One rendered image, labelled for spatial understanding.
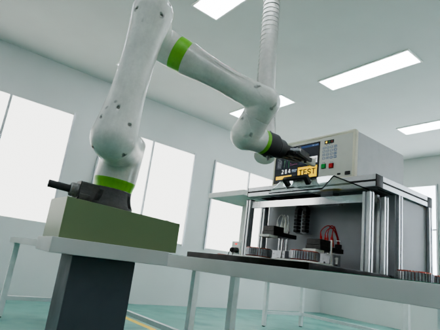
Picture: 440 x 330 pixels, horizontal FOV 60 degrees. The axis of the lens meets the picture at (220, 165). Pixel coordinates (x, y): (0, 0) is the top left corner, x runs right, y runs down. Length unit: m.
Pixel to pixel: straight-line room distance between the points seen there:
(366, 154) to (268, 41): 2.13
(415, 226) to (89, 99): 5.30
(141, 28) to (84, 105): 5.08
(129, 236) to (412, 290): 0.73
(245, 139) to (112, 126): 0.47
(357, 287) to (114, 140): 0.72
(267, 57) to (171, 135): 3.62
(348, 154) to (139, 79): 0.89
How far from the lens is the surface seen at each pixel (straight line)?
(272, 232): 1.67
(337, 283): 1.08
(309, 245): 1.53
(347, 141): 1.64
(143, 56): 1.16
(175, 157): 6.75
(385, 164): 1.79
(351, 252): 1.67
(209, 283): 7.16
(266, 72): 3.42
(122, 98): 1.10
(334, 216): 1.74
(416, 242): 1.74
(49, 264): 5.89
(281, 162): 1.84
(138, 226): 1.15
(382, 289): 1.01
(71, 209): 1.10
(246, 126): 1.31
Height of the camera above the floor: 0.73
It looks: 15 degrees up
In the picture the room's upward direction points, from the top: 7 degrees clockwise
